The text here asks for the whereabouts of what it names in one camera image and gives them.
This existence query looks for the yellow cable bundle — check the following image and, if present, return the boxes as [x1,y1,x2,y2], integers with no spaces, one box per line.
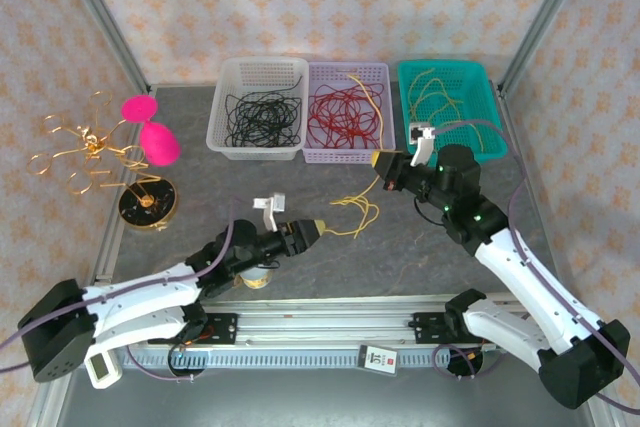
[322,74,387,241]

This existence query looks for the silver tin can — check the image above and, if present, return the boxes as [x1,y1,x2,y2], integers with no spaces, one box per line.
[242,266,274,291]

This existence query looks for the lilac plastic basket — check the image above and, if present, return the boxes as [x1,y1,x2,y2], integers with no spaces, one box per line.
[302,61,397,166]

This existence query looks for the white plastic basket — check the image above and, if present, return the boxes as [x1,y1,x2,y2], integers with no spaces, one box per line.
[206,56,310,162]

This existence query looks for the teal plastic basket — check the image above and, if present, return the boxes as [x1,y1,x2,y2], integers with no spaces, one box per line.
[396,59,510,167]

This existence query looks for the pink egg-shaped sponge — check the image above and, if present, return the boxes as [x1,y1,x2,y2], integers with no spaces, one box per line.
[138,121,180,168]

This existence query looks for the white label tag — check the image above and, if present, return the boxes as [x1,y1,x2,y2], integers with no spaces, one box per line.
[357,344,400,377]

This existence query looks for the white digital timer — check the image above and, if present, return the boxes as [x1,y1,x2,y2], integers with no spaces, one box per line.
[83,349,124,390]

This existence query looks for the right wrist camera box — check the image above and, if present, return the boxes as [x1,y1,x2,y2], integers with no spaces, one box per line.
[408,121,440,168]

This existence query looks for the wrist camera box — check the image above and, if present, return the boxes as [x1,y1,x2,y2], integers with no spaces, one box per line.
[252,191,288,233]
[408,121,440,168]

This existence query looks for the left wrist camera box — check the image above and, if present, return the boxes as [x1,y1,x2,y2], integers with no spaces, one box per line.
[252,191,288,233]

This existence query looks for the red cable bundle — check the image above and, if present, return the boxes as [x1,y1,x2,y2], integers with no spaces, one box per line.
[307,80,389,151]

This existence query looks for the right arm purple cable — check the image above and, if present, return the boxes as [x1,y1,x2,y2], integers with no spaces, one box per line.
[432,119,640,416]

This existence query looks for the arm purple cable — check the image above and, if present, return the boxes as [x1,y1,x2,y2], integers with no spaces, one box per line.
[432,119,640,416]
[0,196,239,382]

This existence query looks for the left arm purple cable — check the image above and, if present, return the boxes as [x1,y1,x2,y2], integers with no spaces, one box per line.
[0,196,239,382]

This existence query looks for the aluminium mounting rail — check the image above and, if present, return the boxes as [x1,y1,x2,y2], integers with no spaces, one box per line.
[52,291,599,348]

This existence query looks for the gold wire ornament stand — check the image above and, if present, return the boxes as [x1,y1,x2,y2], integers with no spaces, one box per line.
[27,90,179,233]

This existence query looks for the black cable bundle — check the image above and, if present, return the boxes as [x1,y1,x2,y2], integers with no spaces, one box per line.
[224,74,305,148]

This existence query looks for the grey slotted cable duct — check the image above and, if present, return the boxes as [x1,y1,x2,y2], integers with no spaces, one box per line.
[74,348,506,371]

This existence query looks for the aluminium frame post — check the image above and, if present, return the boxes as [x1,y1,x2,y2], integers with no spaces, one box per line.
[499,0,596,98]
[52,0,151,93]

